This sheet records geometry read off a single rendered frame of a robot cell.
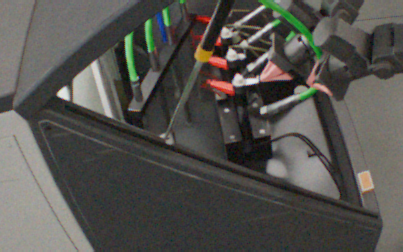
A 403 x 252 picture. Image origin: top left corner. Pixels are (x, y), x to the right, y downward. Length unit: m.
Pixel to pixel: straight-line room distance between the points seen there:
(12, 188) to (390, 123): 2.06
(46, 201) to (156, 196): 0.19
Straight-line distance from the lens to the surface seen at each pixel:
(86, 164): 0.86
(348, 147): 1.32
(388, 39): 0.90
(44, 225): 1.00
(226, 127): 1.33
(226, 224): 1.00
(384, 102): 2.77
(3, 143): 0.84
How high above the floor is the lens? 1.96
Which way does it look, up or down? 47 degrees down
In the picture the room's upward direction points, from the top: 11 degrees counter-clockwise
